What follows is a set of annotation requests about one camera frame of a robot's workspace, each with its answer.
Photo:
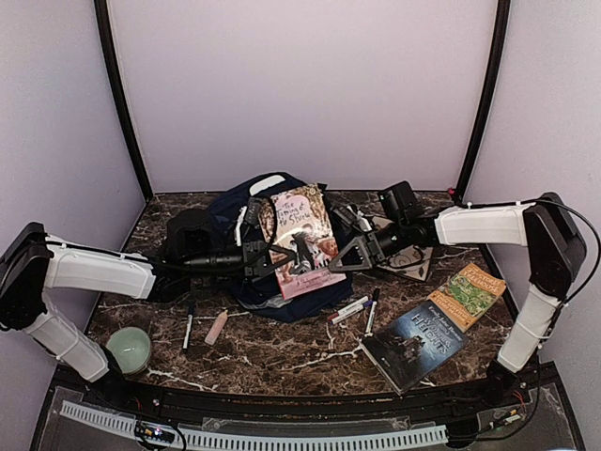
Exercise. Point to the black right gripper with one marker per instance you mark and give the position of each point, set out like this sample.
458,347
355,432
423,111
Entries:
359,255

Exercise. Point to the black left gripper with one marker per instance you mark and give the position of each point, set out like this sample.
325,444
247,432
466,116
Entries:
254,258

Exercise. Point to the navy blue student backpack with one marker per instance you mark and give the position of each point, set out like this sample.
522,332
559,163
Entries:
263,296

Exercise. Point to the Taming of the Shrew book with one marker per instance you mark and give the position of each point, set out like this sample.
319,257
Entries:
299,221

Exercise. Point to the Wuthering Heights dark book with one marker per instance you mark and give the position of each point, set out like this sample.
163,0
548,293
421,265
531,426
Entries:
413,346

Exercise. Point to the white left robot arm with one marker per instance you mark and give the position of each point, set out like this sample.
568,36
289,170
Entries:
37,262

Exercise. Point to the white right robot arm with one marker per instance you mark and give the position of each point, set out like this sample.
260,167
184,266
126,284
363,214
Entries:
537,243

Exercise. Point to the black tipped whiteboard marker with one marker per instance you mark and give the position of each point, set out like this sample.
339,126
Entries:
373,307

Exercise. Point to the red capped white marker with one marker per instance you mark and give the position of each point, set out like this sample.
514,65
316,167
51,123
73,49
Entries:
356,309

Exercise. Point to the beige floral notebook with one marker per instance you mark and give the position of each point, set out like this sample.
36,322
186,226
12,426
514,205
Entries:
412,263

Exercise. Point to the purple tipped white marker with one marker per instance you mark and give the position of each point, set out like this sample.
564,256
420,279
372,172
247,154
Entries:
348,308

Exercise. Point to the pink translucent glue bottle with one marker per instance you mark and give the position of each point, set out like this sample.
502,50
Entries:
216,328

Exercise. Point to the orange green paperback book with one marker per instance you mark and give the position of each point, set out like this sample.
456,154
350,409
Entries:
467,295

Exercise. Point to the pale green round bowl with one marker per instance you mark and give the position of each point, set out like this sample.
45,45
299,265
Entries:
131,347

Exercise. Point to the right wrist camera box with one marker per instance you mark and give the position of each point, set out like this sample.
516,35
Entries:
400,203

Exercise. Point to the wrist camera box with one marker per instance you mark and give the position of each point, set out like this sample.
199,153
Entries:
188,234
400,203

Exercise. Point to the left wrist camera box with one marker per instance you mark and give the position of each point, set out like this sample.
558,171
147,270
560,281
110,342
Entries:
188,234

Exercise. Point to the white slotted cable duct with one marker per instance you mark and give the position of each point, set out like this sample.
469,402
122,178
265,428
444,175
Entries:
222,434

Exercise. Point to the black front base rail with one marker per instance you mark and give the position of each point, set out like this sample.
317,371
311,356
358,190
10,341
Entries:
341,388

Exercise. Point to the black right frame post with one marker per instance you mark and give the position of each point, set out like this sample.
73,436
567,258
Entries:
492,70

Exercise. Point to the black frame post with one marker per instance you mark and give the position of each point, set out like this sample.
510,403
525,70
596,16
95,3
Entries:
492,70
109,53

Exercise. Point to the black left frame post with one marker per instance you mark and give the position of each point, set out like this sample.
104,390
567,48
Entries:
109,53

